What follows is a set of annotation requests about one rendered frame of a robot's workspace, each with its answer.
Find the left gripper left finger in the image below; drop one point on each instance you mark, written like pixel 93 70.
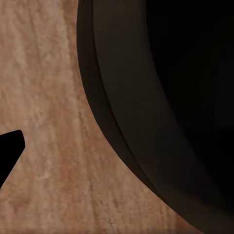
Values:
pixel 12 145

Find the cauldron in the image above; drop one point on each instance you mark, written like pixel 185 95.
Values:
pixel 159 79

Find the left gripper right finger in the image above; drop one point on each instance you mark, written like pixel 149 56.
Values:
pixel 226 145

